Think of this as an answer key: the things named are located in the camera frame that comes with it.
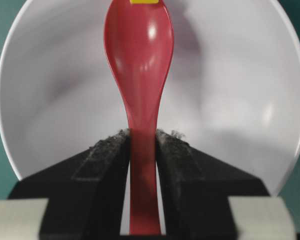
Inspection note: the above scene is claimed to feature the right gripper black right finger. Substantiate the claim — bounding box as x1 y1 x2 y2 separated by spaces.
156 129 270 240

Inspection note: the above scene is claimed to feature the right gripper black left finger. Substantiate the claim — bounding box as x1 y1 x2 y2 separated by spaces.
8 129 130 240

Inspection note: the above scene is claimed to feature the pink plastic soup spoon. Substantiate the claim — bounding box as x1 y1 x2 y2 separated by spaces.
104 0 174 236

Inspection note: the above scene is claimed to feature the yellow hexagonal prism block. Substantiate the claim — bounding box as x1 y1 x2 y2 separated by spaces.
130 0 159 4

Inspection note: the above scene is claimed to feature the white round bowl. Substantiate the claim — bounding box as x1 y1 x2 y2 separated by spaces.
0 0 300 236

